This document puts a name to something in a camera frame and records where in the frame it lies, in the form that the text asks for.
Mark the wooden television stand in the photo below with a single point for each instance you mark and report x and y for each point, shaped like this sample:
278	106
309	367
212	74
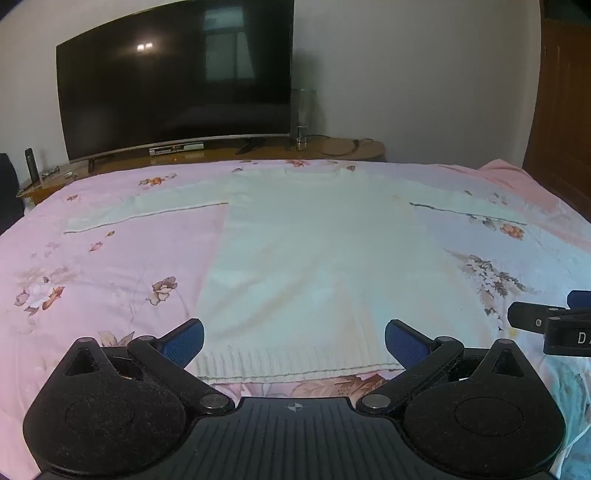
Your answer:
277	150

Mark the dark chair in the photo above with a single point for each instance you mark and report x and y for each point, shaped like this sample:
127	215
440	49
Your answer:
8	198

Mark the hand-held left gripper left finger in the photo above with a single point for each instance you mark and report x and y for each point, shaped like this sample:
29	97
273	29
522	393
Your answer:
184	342

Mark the silver set-top box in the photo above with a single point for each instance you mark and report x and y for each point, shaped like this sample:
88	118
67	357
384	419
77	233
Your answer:
176	149

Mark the white knit sweater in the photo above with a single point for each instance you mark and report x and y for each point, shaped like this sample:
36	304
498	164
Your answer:
314	258

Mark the black remote control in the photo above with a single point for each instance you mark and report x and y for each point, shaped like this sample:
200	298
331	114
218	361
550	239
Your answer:
31	166

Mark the black curved television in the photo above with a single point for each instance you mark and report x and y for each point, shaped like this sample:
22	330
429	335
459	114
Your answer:
175	74

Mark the brown wooden door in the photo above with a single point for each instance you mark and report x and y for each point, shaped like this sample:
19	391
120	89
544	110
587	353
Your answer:
563	115

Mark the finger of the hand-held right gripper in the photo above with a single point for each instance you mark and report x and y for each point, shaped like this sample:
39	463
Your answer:
580	299
531	316

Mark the pink floral bed sheet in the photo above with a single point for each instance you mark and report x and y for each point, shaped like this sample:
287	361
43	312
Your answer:
115	258

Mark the clear glass vase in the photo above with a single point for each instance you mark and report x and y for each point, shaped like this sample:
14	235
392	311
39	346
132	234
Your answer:
302	117

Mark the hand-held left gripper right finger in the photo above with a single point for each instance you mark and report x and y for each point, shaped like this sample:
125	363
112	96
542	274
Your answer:
404	344

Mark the eyeglasses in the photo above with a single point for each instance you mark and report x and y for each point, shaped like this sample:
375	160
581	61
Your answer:
50	173

